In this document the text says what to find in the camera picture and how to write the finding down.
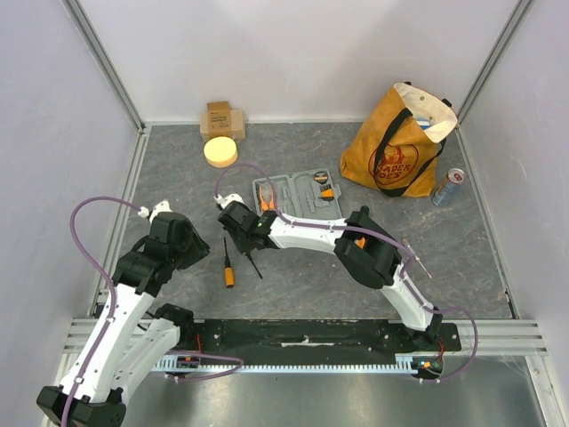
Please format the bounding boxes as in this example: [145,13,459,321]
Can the clear voltage tester screwdriver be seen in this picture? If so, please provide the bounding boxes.
[402,238,432,279]

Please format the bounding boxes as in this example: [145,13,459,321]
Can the blue drink can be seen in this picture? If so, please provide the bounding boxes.
[431,168,466,207]

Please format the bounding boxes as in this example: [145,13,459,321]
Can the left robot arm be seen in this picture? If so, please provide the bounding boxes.
[36,201,210,426]

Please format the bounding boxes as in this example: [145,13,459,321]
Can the orange handled pliers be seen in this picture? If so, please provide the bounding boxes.
[257,181,275,213]

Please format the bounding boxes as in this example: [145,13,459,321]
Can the grey slotted cable duct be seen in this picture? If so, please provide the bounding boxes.
[151,346,418,375]

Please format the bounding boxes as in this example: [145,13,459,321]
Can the orange screwdriver thick shaft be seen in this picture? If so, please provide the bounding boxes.
[223,238,235,288]

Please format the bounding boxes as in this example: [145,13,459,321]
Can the orange screwdriver thin shaft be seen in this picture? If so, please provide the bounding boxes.
[244,253,263,280]

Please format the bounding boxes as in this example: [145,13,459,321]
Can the grey plastic tool case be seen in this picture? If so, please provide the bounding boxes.
[252,168,343,220]

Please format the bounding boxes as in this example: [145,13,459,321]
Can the brown cardboard box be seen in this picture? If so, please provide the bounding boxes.
[200,101,245,142]

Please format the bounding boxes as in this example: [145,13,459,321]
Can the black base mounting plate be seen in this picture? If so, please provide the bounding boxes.
[176,319,461,356]

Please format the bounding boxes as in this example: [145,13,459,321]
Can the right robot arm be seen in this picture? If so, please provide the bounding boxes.
[217,195,443,350]

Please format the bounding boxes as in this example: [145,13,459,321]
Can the yellow round sponge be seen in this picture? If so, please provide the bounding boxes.
[204,136,238,168]

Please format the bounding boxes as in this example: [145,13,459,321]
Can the yellow Trader Joe's tote bag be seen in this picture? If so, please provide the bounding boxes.
[340,82,458,198]

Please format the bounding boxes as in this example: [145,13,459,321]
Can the orange bit set holder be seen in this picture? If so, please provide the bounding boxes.
[320,184,334,201]

